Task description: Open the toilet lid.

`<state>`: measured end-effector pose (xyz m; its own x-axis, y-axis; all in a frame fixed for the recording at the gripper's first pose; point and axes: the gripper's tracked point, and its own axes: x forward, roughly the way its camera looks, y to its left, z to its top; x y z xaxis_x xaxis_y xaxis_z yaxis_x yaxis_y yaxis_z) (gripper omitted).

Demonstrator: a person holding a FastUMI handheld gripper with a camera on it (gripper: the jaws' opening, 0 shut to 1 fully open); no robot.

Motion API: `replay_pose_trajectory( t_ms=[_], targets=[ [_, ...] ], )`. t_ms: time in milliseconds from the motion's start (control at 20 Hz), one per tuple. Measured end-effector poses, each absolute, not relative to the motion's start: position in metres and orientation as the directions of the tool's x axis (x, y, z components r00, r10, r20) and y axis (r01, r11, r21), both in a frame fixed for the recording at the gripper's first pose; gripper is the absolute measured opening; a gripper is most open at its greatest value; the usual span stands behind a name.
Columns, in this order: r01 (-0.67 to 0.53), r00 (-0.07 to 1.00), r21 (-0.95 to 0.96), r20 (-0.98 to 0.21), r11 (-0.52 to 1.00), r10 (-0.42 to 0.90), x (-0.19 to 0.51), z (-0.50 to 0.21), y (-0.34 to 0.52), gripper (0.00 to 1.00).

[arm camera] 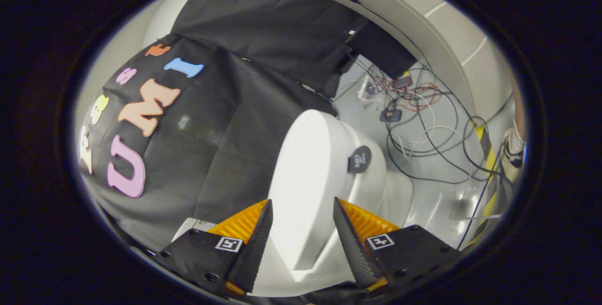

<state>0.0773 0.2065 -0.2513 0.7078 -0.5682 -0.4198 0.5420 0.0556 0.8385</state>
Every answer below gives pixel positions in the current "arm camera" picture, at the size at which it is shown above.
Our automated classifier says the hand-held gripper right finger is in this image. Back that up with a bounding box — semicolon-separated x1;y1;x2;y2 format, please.
333;196;464;296

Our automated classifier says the white toilet lid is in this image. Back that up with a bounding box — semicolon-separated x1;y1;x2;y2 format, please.
267;109;358;272

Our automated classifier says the tangle of floor cables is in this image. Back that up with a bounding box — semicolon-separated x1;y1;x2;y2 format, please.
348;56;504;249

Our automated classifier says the white toilet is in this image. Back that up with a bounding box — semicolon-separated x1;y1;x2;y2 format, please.
172;109;414;297

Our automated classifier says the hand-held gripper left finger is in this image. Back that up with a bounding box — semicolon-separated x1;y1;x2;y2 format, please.
151;199;274;297

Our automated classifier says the yellow black striped floor strip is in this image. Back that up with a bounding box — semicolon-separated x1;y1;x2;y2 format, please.
474;124;500;241

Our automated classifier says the clear plastic bag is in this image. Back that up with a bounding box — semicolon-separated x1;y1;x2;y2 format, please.
357;77;384;108

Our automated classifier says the person's shoe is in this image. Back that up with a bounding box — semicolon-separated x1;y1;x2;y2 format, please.
499;129;525;183

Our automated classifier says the black backdrop cloth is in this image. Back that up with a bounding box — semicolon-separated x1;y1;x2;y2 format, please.
78;0;417;249

